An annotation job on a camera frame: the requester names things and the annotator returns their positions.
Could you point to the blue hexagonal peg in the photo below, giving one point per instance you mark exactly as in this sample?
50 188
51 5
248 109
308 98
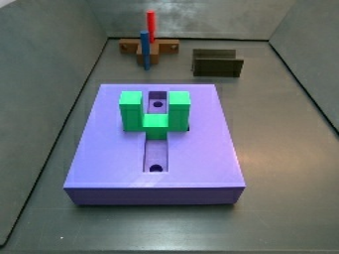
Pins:
145 42

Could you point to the green U-shaped block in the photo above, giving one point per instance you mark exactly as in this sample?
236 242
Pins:
166 114

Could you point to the red hexagonal peg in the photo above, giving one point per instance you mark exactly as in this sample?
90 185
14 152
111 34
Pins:
151 25

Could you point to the brown T-shaped block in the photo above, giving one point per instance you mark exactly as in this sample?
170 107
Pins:
162 46

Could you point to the purple base block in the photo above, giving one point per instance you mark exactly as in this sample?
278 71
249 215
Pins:
202 172

